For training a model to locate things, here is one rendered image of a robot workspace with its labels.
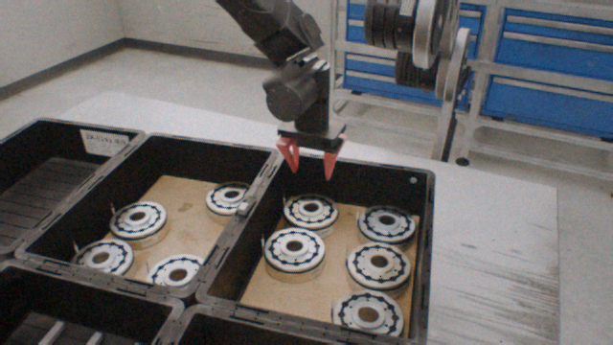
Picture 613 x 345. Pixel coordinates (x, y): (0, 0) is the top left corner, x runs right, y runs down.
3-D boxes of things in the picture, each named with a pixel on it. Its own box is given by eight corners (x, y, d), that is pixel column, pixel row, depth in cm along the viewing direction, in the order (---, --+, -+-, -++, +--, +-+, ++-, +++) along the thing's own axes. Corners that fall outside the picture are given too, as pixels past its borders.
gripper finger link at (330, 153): (334, 192, 76) (335, 143, 71) (295, 183, 78) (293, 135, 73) (346, 171, 81) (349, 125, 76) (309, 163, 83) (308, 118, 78)
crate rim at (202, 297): (283, 158, 91) (282, 149, 90) (434, 180, 85) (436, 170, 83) (192, 312, 59) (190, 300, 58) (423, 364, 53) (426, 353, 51)
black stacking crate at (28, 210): (54, 159, 109) (39, 118, 103) (158, 176, 103) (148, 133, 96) (-94, 271, 77) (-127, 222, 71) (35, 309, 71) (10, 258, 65)
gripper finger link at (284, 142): (314, 187, 77) (314, 139, 72) (276, 178, 79) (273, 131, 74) (328, 167, 82) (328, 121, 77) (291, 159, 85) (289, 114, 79)
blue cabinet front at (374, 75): (343, 87, 269) (348, -10, 238) (465, 110, 245) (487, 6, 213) (341, 89, 267) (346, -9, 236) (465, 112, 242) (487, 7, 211)
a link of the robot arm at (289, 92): (309, 9, 66) (268, 34, 71) (274, 30, 57) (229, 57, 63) (348, 80, 70) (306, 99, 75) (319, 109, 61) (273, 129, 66)
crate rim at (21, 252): (151, 140, 97) (149, 130, 96) (282, 158, 91) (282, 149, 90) (13, 267, 65) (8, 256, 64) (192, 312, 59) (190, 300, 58)
